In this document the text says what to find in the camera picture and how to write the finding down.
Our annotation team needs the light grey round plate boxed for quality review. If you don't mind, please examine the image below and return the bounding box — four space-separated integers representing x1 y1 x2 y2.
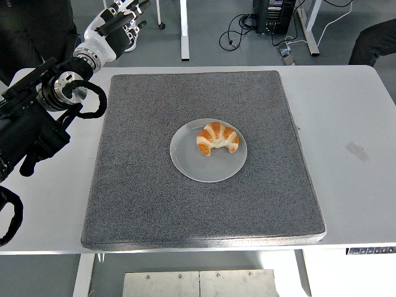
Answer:
170 118 248 184

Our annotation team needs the black computer tower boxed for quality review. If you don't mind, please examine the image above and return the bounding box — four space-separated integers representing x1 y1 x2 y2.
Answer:
252 0 296 35

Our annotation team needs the white floor cable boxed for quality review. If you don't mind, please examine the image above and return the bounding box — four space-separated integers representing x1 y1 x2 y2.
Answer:
283 0 353 47

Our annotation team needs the grey speckled mat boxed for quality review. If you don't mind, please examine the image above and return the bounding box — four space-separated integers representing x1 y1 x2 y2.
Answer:
80 70 327 251

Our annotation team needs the croissant bread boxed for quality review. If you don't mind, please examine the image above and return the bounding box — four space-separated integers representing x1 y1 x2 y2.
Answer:
196 121 240 157

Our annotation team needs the person's body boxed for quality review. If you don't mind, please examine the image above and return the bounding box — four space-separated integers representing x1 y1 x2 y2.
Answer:
0 0 82 87

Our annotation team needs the white desk leg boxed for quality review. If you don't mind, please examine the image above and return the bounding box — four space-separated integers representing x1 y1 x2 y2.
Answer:
179 0 190 61
295 0 320 56

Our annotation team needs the table height control panel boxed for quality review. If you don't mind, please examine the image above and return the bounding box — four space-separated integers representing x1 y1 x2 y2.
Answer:
345 246 396 256

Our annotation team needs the white caster leg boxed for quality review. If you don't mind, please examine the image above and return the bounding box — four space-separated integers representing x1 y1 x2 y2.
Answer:
156 0 166 31

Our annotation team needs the black floor cable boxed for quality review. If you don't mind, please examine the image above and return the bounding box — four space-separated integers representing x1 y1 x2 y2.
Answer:
218 0 258 50

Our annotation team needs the person's knee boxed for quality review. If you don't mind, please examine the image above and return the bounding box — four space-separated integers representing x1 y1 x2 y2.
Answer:
348 17 396 67

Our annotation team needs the white table leg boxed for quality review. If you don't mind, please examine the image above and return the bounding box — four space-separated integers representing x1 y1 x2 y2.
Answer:
71 253 95 297
293 249 312 297

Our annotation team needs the grey metal plate with screws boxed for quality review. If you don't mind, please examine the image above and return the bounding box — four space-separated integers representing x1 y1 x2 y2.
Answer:
122 269 277 297

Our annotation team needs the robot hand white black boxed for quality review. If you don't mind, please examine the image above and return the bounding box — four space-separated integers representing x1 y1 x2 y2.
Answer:
75 0 152 62

